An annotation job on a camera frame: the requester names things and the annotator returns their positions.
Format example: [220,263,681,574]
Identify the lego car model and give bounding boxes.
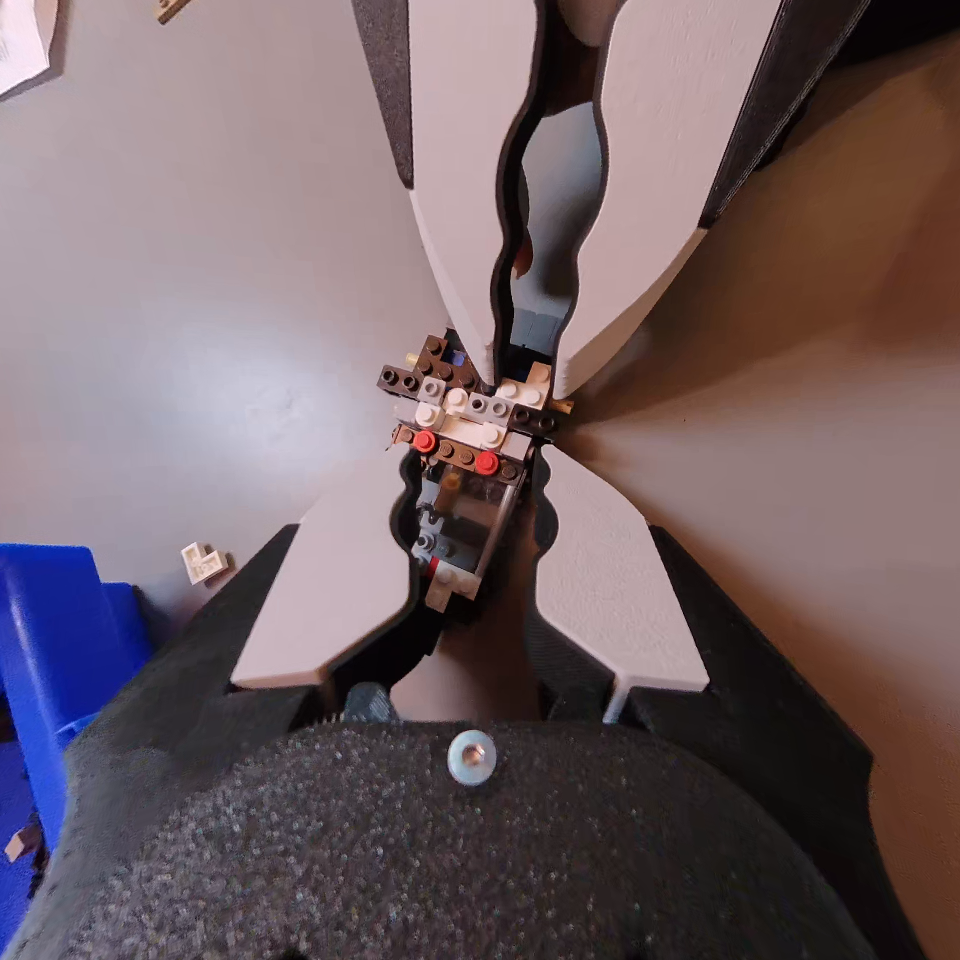
[375,333,579,609]

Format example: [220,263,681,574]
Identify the blue plastic bin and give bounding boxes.
[0,543,151,901]

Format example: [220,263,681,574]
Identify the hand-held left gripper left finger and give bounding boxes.
[230,447,436,706]

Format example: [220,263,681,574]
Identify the small white lego piece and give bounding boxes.
[180,540,234,586]

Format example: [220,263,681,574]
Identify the white paper sheets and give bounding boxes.
[0,0,61,99]

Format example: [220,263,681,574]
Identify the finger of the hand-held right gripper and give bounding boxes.
[408,0,543,387]
[555,0,786,397]

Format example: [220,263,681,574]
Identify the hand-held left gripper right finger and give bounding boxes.
[525,447,711,718]

